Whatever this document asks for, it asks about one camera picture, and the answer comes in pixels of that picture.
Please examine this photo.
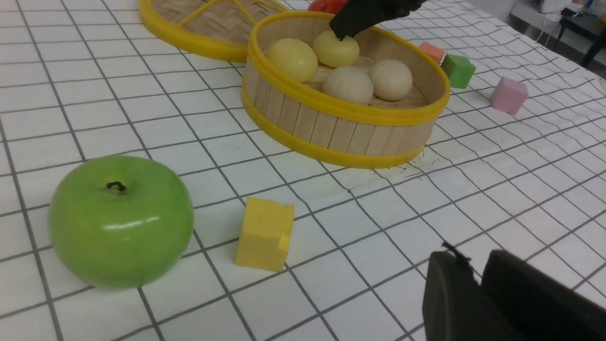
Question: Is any green apple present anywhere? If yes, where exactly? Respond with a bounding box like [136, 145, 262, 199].
[48, 155, 194, 289]

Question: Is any green foam cube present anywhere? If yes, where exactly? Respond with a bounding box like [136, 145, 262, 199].
[441, 54, 476, 89]

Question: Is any yellow foam cube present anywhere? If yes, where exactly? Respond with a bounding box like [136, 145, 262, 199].
[234, 197, 295, 272]

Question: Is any bamboo steamer lid yellow rim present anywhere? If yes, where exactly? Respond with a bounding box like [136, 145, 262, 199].
[138, 0, 288, 64]

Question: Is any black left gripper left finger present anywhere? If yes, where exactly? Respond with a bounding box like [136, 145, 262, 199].
[422, 242, 521, 341]

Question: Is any white grid tablecloth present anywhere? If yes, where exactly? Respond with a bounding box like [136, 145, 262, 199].
[0, 0, 606, 341]

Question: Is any bamboo steamer tray yellow rim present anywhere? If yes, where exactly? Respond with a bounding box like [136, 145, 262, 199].
[241, 11, 451, 169]

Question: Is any red tomato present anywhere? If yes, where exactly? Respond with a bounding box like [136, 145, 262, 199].
[307, 0, 347, 15]

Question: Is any pink foam cube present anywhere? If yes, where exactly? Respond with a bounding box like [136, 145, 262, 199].
[490, 76, 528, 116]

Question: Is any white bun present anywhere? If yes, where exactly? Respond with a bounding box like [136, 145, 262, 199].
[322, 65, 374, 106]
[367, 60, 413, 102]

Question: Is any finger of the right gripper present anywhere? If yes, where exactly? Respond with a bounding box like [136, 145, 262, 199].
[329, 0, 425, 40]

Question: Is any background dark table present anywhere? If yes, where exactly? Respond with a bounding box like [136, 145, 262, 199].
[509, 1, 605, 69]

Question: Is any orange foam cube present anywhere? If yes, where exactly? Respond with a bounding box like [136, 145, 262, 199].
[419, 42, 445, 64]

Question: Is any pale yellow bun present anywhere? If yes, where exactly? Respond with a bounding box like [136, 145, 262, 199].
[312, 30, 360, 68]
[267, 37, 318, 83]

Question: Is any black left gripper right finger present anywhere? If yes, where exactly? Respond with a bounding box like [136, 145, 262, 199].
[481, 250, 606, 341]

